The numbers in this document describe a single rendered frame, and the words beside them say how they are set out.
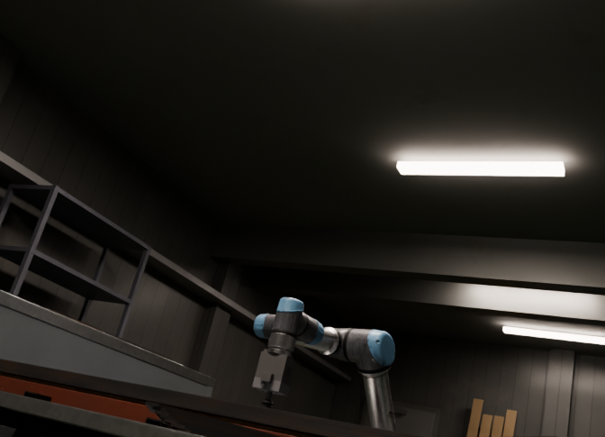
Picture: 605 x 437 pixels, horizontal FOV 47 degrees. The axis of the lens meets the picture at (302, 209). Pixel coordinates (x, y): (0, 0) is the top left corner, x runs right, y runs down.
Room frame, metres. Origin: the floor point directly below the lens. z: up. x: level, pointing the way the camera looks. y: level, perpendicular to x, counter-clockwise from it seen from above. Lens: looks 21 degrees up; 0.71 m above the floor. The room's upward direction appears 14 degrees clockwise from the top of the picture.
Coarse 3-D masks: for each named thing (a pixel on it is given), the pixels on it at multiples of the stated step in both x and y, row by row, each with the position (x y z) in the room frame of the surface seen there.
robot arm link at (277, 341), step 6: (270, 336) 2.01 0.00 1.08; (276, 336) 1.99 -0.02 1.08; (282, 336) 1.98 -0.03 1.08; (288, 336) 1.98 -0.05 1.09; (270, 342) 2.00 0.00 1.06; (276, 342) 1.99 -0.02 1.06; (282, 342) 1.98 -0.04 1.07; (288, 342) 1.99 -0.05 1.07; (294, 342) 2.01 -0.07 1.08; (276, 348) 1.99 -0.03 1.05; (282, 348) 1.99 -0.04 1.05; (288, 348) 1.99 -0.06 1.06
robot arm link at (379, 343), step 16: (352, 336) 2.39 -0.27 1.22; (368, 336) 2.35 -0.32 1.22; (384, 336) 2.34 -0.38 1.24; (352, 352) 2.39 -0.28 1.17; (368, 352) 2.35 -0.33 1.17; (384, 352) 2.35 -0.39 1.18; (368, 368) 2.38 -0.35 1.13; (384, 368) 2.38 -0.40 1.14; (368, 384) 2.43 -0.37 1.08; (384, 384) 2.43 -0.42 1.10; (368, 400) 2.47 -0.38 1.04; (384, 400) 2.45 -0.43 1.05; (384, 416) 2.48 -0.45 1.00
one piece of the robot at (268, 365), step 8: (264, 352) 2.01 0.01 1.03; (272, 352) 2.00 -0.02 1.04; (280, 352) 1.98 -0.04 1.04; (288, 352) 1.99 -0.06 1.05; (264, 360) 2.00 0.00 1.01; (272, 360) 1.99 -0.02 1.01; (280, 360) 1.98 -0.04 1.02; (288, 360) 1.99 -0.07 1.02; (264, 368) 2.00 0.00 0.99; (272, 368) 1.99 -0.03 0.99; (280, 368) 1.98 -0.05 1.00; (288, 368) 2.00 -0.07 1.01; (256, 376) 2.01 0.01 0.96; (264, 376) 1.98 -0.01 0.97; (272, 376) 1.98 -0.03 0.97; (280, 376) 1.98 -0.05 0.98; (288, 376) 2.01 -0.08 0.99; (256, 384) 2.01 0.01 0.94; (264, 384) 1.97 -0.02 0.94; (272, 384) 1.98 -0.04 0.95; (280, 384) 1.97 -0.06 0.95; (288, 384) 2.02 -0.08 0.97; (272, 392) 2.02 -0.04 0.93; (280, 392) 1.98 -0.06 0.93; (288, 392) 2.03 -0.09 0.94
